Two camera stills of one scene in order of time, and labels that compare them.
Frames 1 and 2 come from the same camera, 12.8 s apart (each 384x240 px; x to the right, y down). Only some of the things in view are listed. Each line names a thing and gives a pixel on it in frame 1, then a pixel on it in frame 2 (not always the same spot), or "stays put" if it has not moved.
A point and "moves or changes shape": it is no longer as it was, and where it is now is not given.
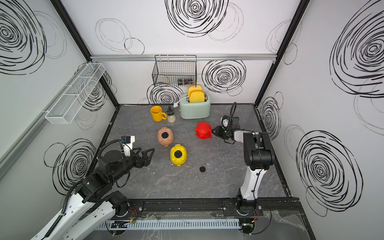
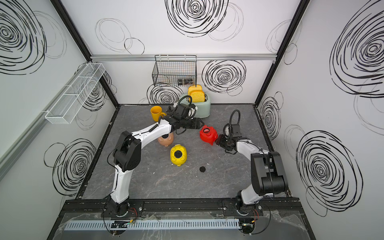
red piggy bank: (203, 130) moves or changes shape
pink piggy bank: (165, 136) stays put
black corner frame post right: (301, 9) stays put
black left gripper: (146, 161) -> (196, 123)
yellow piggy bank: (178, 155) stays put
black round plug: (178, 154) stays put
